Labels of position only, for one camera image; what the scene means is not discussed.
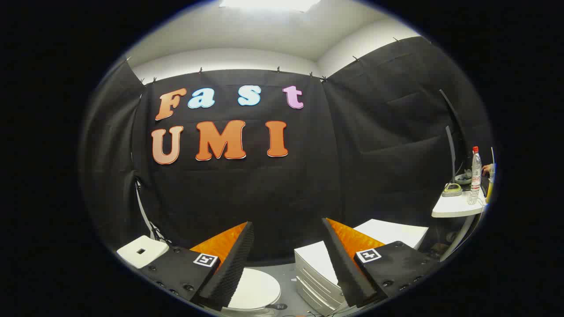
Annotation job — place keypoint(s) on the metal backdrop stand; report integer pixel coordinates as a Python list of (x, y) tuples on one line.
[(143, 211)]

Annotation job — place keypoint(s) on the black computer monitor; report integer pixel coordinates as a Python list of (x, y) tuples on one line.
[(456, 119)]

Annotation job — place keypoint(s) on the white drawer cabinet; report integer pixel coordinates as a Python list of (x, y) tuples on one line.
[(317, 264)]

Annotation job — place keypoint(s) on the black backdrop cloth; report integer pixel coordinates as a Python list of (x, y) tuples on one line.
[(264, 198)]

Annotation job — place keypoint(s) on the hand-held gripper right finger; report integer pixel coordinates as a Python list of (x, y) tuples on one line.
[(341, 264)]

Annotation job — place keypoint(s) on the white side table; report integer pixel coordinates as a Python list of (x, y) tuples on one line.
[(454, 207)]

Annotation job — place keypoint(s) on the grey monitor with base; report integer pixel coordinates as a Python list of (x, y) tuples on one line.
[(451, 154)]

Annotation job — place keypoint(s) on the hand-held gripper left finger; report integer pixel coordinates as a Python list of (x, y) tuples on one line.
[(238, 264)]

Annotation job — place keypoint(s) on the clear plastic water bottle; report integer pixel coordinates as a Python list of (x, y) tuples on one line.
[(475, 176)]

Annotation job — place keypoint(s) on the ceiling light panel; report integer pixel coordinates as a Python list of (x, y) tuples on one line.
[(269, 4)]

